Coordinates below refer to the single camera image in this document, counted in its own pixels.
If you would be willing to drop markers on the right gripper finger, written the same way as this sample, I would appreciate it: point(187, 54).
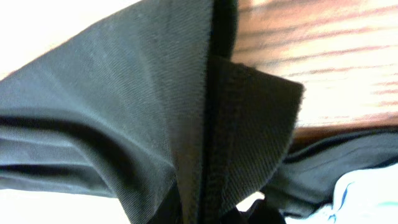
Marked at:
point(258, 213)

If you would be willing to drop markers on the black garment in pile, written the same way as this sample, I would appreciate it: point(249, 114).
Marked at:
point(306, 179)

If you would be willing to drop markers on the light blue garment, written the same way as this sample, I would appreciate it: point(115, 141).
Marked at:
point(367, 196)

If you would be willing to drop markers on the black t-shirt with white logo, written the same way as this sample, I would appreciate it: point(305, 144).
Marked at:
point(145, 106)

